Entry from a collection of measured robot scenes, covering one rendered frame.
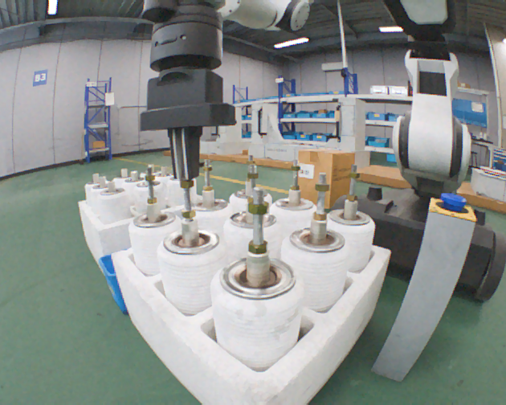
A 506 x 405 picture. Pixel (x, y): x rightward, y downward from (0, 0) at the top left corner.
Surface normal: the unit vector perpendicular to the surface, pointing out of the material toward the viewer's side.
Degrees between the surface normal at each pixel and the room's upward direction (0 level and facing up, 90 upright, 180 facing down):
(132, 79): 90
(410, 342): 90
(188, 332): 0
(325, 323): 0
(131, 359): 0
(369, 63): 90
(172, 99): 90
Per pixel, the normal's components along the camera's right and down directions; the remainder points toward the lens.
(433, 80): -0.62, -0.29
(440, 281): -0.69, 0.20
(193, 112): -0.22, 0.27
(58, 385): 0.00, -0.96
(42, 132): 0.70, 0.19
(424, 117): -0.52, -0.51
